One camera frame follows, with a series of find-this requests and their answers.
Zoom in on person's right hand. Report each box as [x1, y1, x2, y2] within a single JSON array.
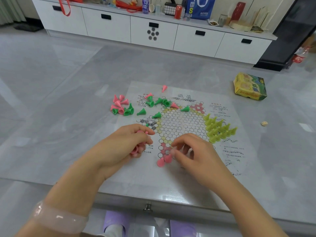
[[171, 133, 234, 194]]

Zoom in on person's left hand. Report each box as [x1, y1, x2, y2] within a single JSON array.
[[85, 124, 155, 182]]

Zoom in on yellow-green cone game pieces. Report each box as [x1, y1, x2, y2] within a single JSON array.
[[203, 114, 238, 144]]

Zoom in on checkers board sheet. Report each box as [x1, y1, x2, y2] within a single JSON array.
[[97, 81, 270, 208]]

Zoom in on pile of mixed cone pieces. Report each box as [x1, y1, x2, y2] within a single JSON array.
[[110, 85, 191, 127]]

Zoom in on person's left forearm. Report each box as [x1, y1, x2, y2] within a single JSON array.
[[14, 156, 107, 237]]

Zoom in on person's right forearm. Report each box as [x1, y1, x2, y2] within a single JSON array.
[[211, 179, 288, 237]]

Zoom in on purple slipper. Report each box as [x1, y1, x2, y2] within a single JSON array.
[[170, 219, 197, 237], [103, 211, 131, 237]]

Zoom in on white sock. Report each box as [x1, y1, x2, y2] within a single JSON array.
[[98, 224, 126, 237]]

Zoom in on yellow green cardboard box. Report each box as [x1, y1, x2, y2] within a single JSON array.
[[233, 72, 268, 101]]

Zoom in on white TV cabinet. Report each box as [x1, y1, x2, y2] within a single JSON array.
[[31, 0, 277, 65]]

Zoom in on red-label cola bottle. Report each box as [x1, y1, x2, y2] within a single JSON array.
[[291, 46, 310, 65]]

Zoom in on round wooden box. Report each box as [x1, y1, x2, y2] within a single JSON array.
[[229, 20, 253, 32]]

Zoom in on red folded umbrella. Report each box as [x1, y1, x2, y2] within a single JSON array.
[[115, 0, 143, 13]]

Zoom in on black floor mat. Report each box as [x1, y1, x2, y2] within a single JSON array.
[[13, 23, 44, 32]]

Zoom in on black white checkered box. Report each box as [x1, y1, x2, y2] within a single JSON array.
[[163, 2, 177, 16]]

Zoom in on blue tote bag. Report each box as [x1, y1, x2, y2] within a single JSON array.
[[186, 0, 217, 20]]

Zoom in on red fabric bag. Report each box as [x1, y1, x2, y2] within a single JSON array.
[[49, 0, 84, 17]]

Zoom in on black glass cabinet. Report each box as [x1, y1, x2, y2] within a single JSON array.
[[254, 0, 316, 71]]

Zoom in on red vase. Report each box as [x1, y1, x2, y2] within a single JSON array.
[[231, 2, 246, 21]]

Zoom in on grey-green curtain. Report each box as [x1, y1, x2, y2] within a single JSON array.
[[0, 0, 26, 25]]

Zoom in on pale pink jade bracelet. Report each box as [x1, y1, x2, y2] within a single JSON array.
[[31, 201, 89, 235]]

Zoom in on gold wire rack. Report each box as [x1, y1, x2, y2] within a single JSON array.
[[250, 7, 272, 33]]

